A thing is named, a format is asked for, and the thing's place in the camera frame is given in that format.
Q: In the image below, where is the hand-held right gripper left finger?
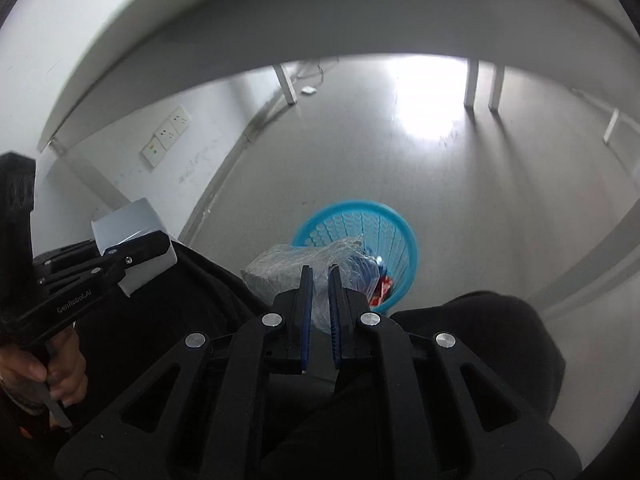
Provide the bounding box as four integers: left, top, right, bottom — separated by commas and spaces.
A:
54, 265, 315, 480

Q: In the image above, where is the person's left hand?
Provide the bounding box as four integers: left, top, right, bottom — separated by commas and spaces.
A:
0, 329, 89, 416

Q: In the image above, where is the blue plastic basket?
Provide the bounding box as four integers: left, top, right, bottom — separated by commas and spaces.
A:
291, 200, 419, 317

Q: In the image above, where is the white cable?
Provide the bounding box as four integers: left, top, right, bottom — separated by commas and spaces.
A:
294, 59, 327, 87

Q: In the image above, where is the white wall socket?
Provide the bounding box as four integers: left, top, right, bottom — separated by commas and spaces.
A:
168, 106, 192, 134
153, 124, 179, 151
141, 142, 166, 169

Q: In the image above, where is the white table leg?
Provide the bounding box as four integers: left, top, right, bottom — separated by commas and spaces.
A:
273, 62, 297, 106
463, 59, 480, 110
602, 109, 621, 145
488, 65, 505, 113

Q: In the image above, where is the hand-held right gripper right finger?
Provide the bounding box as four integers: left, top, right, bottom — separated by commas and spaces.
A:
327, 264, 585, 480

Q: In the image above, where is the white cardboard box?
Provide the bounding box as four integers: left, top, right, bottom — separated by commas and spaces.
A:
91, 198, 179, 298

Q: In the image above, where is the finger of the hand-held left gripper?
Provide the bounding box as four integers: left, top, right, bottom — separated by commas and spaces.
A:
92, 230, 172, 287
32, 240, 104, 282

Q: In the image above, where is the red snack wrapper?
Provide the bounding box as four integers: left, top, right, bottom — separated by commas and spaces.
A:
369, 275, 397, 311

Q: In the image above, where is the white table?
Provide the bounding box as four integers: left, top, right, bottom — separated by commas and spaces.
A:
0, 0, 640, 211

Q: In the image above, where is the clear crinkled plastic bag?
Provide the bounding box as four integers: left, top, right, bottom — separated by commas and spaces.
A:
241, 237, 386, 333

